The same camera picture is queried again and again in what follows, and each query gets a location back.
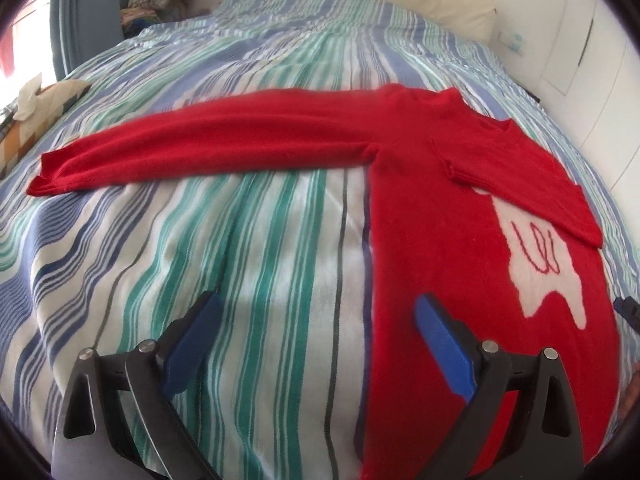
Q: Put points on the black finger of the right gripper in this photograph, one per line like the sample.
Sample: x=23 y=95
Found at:
x=629 y=310

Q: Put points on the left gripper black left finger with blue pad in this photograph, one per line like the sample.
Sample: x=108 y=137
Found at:
x=92 y=439

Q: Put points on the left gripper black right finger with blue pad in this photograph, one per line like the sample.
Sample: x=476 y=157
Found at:
x=543 y=440

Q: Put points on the red sweater with white rabbit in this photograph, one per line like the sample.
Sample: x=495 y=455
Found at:
x=463 y=206

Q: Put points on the pile of clothes on nightstand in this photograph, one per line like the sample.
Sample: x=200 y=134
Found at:
x=141 y=14

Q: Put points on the right hand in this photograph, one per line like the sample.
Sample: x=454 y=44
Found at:
x=631 y=394

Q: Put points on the striped blue green bedsheet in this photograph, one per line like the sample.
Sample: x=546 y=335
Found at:
x=284 y=392

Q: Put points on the white wardrobe doors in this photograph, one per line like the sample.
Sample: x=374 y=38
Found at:
x=590 y=86

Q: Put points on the patterned folded cloth stack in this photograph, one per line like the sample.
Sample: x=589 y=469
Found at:
x=35 y=110

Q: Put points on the red hanging garment outside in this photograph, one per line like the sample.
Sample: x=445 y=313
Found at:
x=6 y=54

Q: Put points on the teal curtain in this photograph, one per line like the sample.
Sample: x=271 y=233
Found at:
x=82 y=29

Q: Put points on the white wall socket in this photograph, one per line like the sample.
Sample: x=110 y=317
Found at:
x=513 y=42

